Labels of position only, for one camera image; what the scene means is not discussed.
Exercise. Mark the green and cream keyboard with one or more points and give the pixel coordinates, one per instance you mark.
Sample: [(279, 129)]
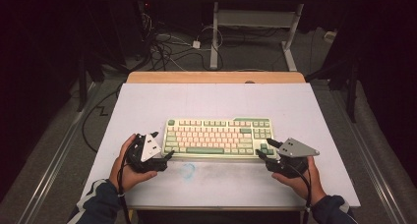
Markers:
[(213, 139)]

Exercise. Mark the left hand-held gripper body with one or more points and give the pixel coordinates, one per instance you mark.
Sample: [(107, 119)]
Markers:
[(149, 148)]

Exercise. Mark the white metal desk frame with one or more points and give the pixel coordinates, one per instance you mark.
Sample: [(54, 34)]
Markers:
[(255, 18)]

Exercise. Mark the person's right hand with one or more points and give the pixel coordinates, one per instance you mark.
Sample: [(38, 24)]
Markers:
[(308, 188)]

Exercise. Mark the white power strip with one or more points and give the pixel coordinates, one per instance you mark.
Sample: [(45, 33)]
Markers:
[(330, 36)]

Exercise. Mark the dark metal stand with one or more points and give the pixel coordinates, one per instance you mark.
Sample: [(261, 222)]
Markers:
[(351, 93), (82, 86)]

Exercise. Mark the metal floor rail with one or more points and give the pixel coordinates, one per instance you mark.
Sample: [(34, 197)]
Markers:
[(55, 165), (370, 165)]

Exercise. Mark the wooden table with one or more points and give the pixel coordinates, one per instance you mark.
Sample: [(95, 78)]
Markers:
[(196, 77)]

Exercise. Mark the white board sheet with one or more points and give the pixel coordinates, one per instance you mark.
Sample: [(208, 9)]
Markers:
[(213, 99)]

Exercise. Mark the white power adapter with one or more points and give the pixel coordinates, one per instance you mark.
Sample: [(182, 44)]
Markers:
[(196, 44)]

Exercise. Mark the person's left hand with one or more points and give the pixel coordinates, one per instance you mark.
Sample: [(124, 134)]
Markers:
[(126, 178)]

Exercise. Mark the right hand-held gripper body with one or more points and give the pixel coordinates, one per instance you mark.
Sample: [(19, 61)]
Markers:
[(295, 149)]

